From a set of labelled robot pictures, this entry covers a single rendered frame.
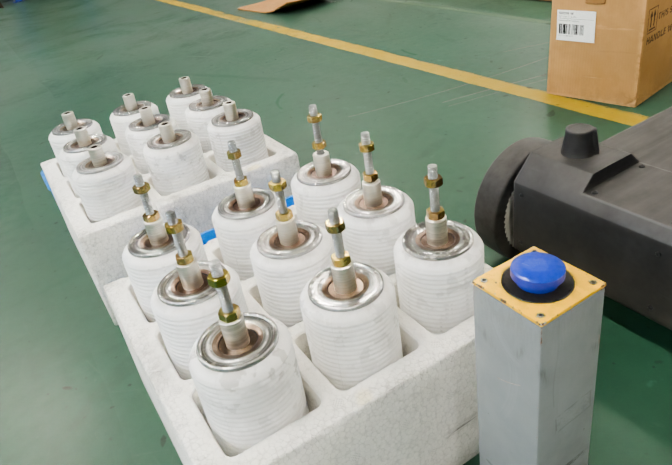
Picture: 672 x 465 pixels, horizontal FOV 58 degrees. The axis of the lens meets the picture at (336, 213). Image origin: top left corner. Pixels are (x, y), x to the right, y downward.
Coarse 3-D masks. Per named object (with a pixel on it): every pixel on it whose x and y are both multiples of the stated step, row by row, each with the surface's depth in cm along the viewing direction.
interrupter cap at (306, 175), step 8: (336, 160) 84; (304, 168) 84; (312, 168) 84; (336, 168) 83; (344, 168) 82; (304, 176) 82; (312, 176) 82; (328, 176) 81; (336, 176) 80; (344, 176) 80; (304, 184) 80; (312, 184) 79; (320, 184) 79; (328, 184) 79
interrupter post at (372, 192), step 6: (378, 180) 72; (366, 186) 71; (372, 186) 71; (378, 186) 71; (366, 192) 72; (372, 192) 71; (378, 192) 72; (366, 198) 72; (372, 198) 72; (378, 198) 72; (366, 204) 73; (372, 204) 72; (378, 204) 72
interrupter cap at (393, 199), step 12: (360, 192) 75; (384, 192) 75; (396, 192) 74; (348, 204) 73; (360, 204) 73; (384, 204) 72; (396, 204) 72; (360, 216) 70; (372, 216) 70; (384, 216) 70
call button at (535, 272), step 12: (540, 252) 47; (516, 264) 46; (528, 264) 45; (540, 264) 45; (552, 264) 45; (564, 264) 45; (516, 276) 45; (528, 276) 44; (540, 276) 44; (552, 276) 44; (564, 276) 44; (528, 288) 44; (540, 288) 44; (552, 288) 44
